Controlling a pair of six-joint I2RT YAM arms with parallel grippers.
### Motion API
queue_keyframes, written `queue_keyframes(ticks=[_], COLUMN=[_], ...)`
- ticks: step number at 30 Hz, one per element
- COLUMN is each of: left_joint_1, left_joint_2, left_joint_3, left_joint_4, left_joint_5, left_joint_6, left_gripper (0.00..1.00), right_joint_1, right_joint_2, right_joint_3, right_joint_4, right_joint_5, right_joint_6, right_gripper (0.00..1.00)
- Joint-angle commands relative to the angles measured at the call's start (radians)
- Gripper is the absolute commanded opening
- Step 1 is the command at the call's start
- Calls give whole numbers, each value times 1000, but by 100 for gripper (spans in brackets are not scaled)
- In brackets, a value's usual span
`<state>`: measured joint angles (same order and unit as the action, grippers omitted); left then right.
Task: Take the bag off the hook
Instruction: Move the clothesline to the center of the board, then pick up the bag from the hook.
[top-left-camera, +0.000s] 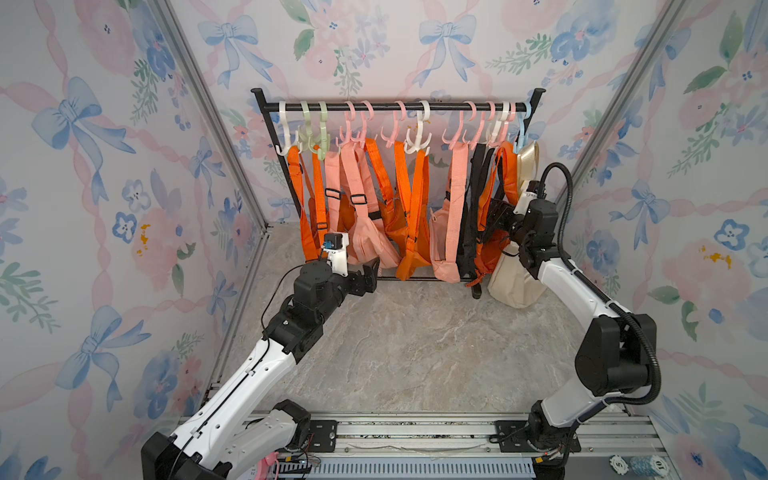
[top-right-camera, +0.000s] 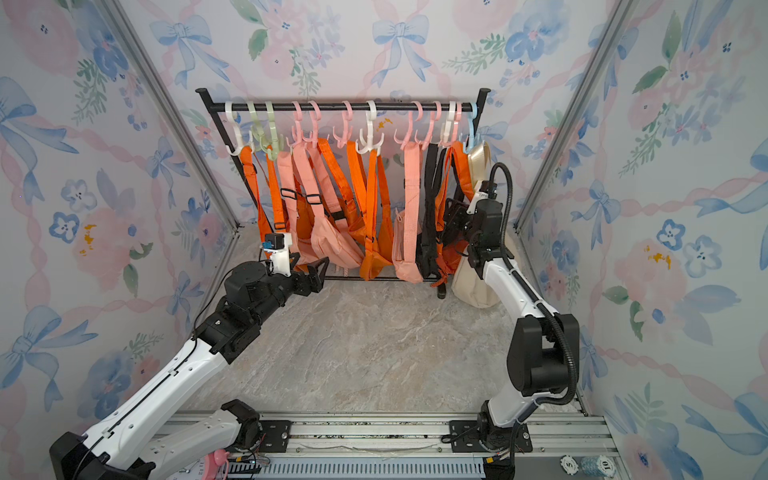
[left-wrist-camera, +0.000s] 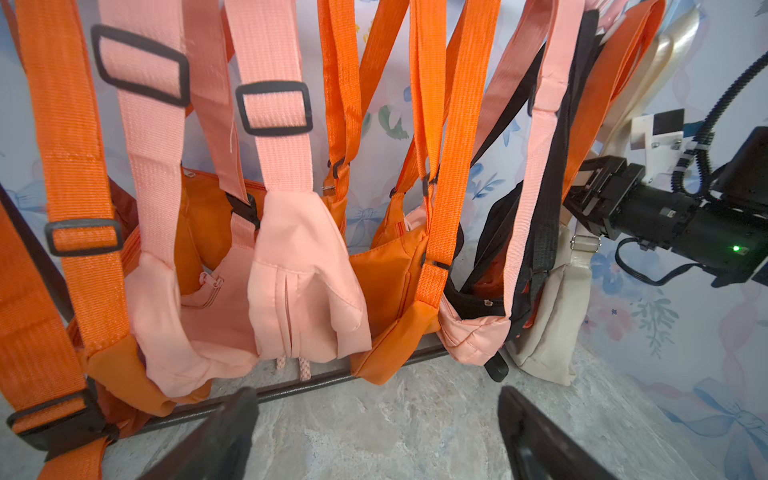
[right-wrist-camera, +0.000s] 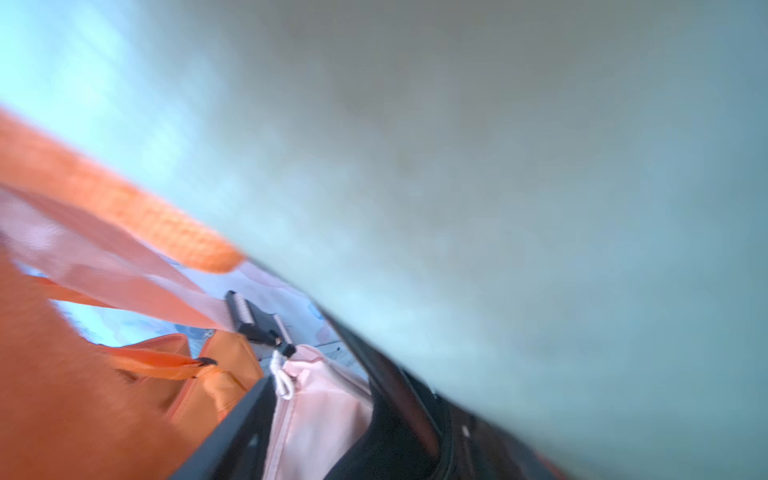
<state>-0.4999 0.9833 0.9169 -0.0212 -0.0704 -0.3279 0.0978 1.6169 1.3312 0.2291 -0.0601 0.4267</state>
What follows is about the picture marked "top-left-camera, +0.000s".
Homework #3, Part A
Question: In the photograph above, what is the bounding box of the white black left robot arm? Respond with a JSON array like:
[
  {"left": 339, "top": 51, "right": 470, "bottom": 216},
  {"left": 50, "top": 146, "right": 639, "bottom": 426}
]
[{"left": 141, "top": 259, "right": 380, "bottom": 479}]

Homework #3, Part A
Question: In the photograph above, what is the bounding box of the orange sling bag middle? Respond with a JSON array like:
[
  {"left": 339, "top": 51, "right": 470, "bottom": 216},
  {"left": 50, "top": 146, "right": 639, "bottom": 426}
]
[{"left": 393, "top": 142, "right": 431, "bottom": 281}]

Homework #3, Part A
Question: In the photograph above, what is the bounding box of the black metal garment rack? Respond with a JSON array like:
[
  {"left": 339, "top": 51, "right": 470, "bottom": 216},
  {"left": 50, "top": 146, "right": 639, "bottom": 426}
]
[{"left": 250, "top": 87, "right": 547, "bottom": 300}]

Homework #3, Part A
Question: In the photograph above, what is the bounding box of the black crossbody bag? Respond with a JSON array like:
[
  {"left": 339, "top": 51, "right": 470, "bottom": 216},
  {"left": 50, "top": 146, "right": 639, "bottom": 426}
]
[{"left": 457, "top": 143, "right": 491, "bottom": 285}]

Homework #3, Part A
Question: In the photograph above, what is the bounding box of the pink crossbody bag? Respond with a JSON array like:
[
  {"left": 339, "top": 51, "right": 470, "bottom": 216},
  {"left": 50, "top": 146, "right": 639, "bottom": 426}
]
[{"left": 428, "top": 142, "right": 469, "bottom": 283}]

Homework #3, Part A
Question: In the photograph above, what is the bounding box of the light blue plastic hook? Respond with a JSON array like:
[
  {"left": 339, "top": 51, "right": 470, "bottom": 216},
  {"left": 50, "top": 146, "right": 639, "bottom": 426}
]
[{"left": 514, "top": 102, "right": 533, "bottom": 154}]

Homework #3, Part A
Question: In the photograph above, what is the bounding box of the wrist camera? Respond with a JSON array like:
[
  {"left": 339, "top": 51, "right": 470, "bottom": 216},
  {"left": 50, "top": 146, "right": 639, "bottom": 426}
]
[
  {"left": 522, "top": 180, "right": 546, "bottom": 201},
  {"left": 322, "top": 232, "right": 349, "bottom": 252}
]

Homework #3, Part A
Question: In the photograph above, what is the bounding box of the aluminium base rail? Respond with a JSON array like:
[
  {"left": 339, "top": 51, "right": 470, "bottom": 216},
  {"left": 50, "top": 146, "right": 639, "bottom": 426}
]
[{"left": 237, "top": 413, "right": 676, "bottom": 479}]

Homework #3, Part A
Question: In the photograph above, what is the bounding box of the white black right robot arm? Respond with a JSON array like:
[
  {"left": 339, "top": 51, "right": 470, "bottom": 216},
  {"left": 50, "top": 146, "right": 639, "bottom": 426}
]
[{"left": 485, "top": 180, "right": 662, "bottom": 468}]

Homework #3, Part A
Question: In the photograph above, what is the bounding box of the green plastic hook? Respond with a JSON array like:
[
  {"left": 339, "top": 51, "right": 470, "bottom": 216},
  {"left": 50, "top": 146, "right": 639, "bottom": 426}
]
[{"left": 299, "top": 100, "right": 332, "bottom": 161}]

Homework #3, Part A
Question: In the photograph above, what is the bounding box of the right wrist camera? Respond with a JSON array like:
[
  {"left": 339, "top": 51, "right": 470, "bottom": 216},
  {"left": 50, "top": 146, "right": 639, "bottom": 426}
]
[{"left": 522, "top": 180, "right": 546, "bottom": 201}]

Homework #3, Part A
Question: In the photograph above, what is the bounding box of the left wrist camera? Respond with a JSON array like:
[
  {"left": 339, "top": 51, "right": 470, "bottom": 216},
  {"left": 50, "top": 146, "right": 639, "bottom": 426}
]
[{"left": 322, "top": 232, "right": 349, "bottom": 252}]

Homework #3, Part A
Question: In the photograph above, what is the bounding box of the white plastic hook middle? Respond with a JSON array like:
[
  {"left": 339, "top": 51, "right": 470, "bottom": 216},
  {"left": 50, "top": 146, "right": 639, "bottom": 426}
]
[{"left": 404, "top": 100, "right": 432, "bottom": 154}]

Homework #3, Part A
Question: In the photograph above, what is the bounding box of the beige crossbody bag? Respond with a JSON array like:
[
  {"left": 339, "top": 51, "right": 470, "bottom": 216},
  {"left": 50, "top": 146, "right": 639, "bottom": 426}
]
[{"left": 487, "top": 141, "right": 548, "bottom": 310}]

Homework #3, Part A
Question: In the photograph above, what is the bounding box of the white plastic hook left end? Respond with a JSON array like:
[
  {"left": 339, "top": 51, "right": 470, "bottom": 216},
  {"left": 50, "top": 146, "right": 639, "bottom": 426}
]
[{"left": 276, "top": 101, "right": 299, "bottom": 157}]

